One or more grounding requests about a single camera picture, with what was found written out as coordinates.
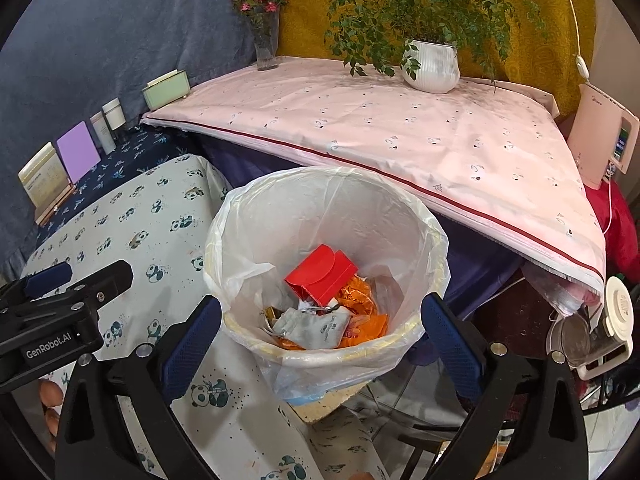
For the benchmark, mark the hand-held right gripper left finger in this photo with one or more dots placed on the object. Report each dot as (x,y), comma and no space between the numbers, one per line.
(192,345)

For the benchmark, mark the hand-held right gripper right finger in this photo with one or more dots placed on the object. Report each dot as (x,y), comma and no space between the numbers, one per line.
(450,345)

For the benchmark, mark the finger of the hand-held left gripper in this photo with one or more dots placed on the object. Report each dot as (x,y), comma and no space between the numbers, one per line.
(47,276)
(105,282)

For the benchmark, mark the orange snack bag blue label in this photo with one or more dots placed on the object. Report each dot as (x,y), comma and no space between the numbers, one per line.
(372,327)

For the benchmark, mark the red paper box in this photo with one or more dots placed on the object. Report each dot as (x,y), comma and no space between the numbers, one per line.
(320,272)

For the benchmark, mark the bin with white liner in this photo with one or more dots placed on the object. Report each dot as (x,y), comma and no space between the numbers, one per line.
(300,200)

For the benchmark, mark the brown egg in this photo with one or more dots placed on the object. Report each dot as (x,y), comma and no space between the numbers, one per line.
(53,419)
(50,392)

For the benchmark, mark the dark brown stool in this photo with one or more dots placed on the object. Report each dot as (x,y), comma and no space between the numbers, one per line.
(505,310)

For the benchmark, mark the panda printed tablecloth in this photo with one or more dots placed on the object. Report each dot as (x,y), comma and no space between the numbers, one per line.
(125,220)

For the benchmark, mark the dark purple cloth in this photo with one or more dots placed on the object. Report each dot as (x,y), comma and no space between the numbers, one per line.
(480,270)

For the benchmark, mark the calendar on wooden stand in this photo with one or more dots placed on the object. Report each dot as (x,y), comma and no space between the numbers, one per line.
(47,180)

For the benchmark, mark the clear plastic bag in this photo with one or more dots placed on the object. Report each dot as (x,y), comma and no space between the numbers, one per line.
(555,287)

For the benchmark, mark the purple board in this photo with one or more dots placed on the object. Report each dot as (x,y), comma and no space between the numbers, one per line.
(79,152)

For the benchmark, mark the navy printed cloth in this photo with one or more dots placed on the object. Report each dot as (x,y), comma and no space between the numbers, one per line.
(130,155)

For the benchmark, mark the white bottle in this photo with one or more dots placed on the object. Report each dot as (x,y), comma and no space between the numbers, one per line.
(102,135)

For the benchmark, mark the white jar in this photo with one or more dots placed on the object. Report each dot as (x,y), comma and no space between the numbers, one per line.
(114,116)

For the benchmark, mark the glass kettle with white lid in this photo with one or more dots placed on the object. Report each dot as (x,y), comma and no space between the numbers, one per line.
(617,305)

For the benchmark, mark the green tissue box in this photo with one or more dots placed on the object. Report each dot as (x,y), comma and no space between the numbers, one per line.
(165,92)

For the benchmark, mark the red cloth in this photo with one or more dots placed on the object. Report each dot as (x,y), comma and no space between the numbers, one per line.
(617,232)

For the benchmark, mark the pink sheet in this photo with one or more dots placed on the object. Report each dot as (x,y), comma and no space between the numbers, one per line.
(350,125)

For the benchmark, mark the blue-grey cloth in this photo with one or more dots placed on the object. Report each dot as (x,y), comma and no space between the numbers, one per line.
(125,35)

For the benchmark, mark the pink appliance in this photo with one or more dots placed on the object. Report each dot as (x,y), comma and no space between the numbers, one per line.
(600,135)

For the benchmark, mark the potted plant in white pot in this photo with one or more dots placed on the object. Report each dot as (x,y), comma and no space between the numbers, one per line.
(432,67)

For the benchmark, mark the glass vase with pink flowers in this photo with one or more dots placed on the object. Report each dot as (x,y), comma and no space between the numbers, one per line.
(265,55)

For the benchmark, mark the yellow cloth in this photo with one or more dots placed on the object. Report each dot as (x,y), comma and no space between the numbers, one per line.
(300,35)

